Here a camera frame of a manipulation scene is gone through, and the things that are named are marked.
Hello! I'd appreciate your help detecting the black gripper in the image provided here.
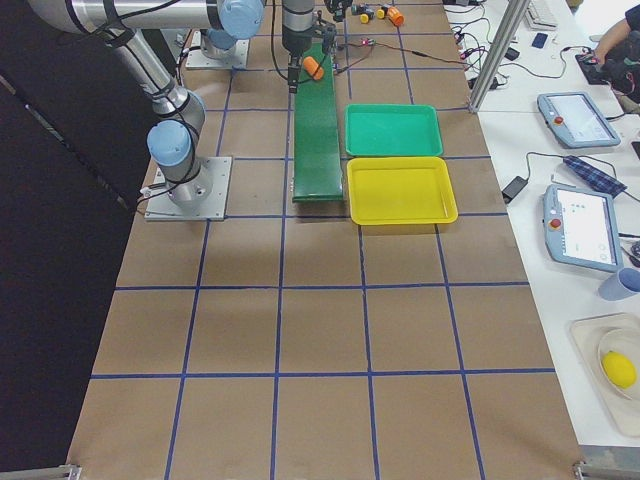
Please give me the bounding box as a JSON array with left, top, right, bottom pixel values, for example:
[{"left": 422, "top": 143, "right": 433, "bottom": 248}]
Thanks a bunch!
[
  {"left": 324, "top": 0, "right": 350, "bottom": 20},
  {"left": 282, "top": 0, "right": 314, "bottom": 94}
]

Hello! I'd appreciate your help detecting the plain orange cylinder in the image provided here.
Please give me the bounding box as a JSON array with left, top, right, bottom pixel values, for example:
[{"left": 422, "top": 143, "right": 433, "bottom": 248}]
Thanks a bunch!
[{"left": 302, "top": 56, "right": 324, "bottom": 81}]

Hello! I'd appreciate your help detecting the green push button dark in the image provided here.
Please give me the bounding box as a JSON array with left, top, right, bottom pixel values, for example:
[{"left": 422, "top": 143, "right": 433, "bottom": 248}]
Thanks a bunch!
[{"left": 351, "top": 4, "right": 368, "bottom": 15}]

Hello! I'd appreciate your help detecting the orange cylinder with numbers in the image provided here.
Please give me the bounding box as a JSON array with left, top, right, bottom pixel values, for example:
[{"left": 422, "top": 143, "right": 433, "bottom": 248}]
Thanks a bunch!
[{"left": 386, "top": 6, "right": 404, "bottom": 27}]

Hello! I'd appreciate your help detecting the green conveyor belt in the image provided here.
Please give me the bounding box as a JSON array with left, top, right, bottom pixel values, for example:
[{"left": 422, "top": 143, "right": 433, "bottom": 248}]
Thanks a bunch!
[{"left": 293, "top": 43, "right": 343, "bottom": 202}]

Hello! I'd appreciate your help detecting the green plastic tray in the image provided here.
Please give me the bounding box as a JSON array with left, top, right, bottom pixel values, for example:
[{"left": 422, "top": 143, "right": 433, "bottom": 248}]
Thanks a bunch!
[{"left": 345, "top": 104, "right": 443, "bottom": 157}]

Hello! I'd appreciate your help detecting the yellow plastic tray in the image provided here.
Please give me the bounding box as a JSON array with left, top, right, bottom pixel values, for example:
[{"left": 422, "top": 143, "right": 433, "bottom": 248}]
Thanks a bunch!
[{"left": 347, "top": 156, "right": 458, "bottom": 226}]

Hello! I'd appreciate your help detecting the black power adapter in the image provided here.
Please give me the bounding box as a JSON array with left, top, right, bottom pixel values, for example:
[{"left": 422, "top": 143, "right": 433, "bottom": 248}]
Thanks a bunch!
[{"left": 501, "top": 176, "right": 528, "bottom": 204}]

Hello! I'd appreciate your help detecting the far teach pendant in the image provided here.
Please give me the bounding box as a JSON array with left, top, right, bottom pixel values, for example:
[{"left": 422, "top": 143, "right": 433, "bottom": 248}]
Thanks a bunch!
[{"left": 537, "top": 92, "right": 620, "bottom": 149}]

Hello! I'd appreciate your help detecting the teach pendant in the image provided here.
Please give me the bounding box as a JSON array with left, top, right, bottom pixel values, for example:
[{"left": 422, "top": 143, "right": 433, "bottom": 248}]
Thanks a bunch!
[
  {"left": 537, "top": 92, "right": 620, "bottom": 149},
  {"left": 542, "top": 184, "right": 623, "bottom": 273}
]

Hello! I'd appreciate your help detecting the person at desk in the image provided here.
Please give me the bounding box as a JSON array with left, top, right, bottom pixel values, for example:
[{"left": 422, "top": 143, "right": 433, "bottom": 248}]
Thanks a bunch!
[{"left": 593, "top": 5, "right": 639, "bottom": 103}]

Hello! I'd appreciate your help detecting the blue plaid cloth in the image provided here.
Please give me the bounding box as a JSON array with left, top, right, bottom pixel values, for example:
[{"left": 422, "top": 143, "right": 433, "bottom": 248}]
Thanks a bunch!
[{"left": 563, "top": 155, "right": 627, "bottom": 197}]

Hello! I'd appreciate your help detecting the near teach pendant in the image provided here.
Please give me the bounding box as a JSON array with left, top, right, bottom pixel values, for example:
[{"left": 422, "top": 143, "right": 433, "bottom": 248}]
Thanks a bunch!
[{"left": 542, "top": 184, "right": 623, "bottom": 273}]

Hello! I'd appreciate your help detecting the blue cup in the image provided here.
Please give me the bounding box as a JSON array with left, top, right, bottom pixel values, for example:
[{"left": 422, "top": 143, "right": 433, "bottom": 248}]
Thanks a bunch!
[{"left": 598, "top": 268, "right": 640, "bottom": 301}]

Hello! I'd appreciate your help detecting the white bowl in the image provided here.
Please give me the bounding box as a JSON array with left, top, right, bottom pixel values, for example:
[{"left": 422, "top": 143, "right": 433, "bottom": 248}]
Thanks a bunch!
[{"left": 598, "top": 328, "right": 639, "bottom": 401}]

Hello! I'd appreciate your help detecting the yellow lemon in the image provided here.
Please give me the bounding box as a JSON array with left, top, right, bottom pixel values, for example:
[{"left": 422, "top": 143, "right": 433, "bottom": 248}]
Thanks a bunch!
[{"left": 601, "top": 351, "right": 637, "bottom": 389}]

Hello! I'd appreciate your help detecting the red black wire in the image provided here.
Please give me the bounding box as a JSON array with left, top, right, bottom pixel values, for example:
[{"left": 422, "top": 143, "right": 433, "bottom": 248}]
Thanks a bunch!
[{"left": 334, "top": 39, "right": 471, "bottom": 74}]

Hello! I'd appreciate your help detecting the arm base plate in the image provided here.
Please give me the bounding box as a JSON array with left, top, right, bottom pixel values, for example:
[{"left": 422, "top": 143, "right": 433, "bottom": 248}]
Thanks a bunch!
[
  {"left": 144, "top": 156, "right": 232, "bottom": 221},
  {"left": 185, "top": 30, "right": 250, "bottom": 70}
]

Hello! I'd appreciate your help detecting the aluminium frame post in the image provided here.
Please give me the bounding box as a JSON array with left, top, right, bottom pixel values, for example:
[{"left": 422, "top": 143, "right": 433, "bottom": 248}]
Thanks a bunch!
[{"left": 468, "top": 0, "right": 528, "bottom": 113}]

